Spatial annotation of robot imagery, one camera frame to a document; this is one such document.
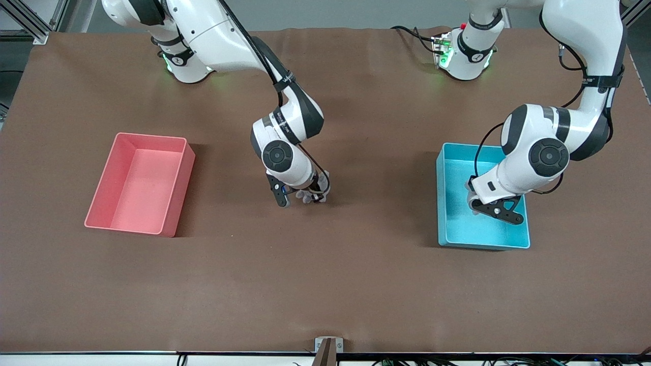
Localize plain grey plush toy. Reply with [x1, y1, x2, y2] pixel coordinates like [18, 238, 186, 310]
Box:
[295, 173, 331, 205]

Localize aluminium frame profile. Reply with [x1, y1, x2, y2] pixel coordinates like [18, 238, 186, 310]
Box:
[0, 0, 69, 45]
[622, 0, 651, 27]

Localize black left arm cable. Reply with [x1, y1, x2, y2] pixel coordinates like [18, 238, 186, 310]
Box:
[473, 10, 588, 179]

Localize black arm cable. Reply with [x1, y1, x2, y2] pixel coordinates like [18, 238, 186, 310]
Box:
[219, 0, 331, 204]
[473, 10, 588, 179]

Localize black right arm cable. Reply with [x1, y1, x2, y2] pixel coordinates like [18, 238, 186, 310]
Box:
[219, 0, 331, 204]

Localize blue plastic box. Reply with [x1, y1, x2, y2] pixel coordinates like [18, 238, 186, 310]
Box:
[436, 142, 531, 250]

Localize black base cable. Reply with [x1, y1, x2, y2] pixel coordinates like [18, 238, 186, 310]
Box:
[391, 25, 439, 54]

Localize pink plastic box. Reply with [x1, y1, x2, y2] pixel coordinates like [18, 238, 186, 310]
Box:
[84, 132, 196, 238]

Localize brown table cover mat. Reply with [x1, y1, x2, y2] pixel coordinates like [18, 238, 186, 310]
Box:
[0, 26, 651, 355]

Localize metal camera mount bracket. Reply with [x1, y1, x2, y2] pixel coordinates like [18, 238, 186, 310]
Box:
[313, 337, 344, 366]

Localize grey plush toy white face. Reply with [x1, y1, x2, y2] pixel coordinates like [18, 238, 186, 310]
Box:
[466, 182, 482, 216]

